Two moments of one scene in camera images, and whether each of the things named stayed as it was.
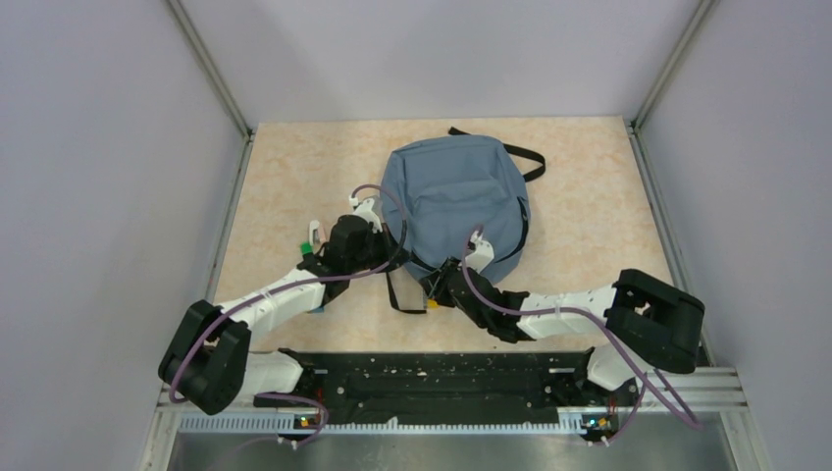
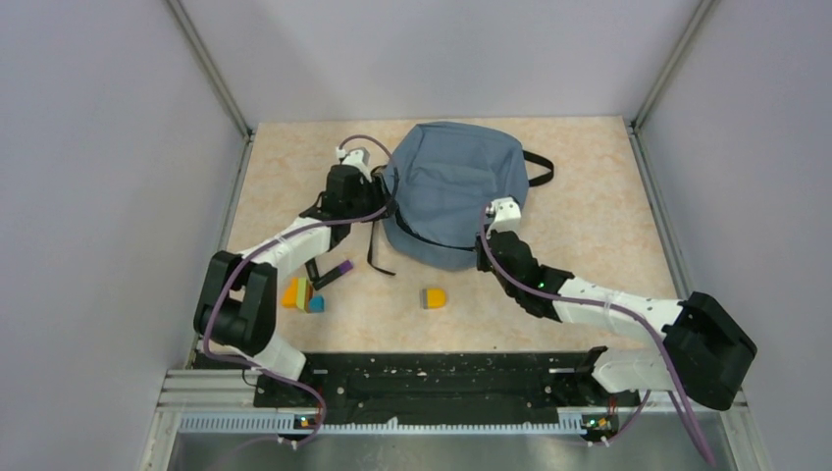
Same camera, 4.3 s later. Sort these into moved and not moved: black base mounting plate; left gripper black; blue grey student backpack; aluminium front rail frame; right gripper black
Moved: blue grey student backpack; right gripper black; left gripper black
Not moved: aluminium front rail frame; black base mounting plate
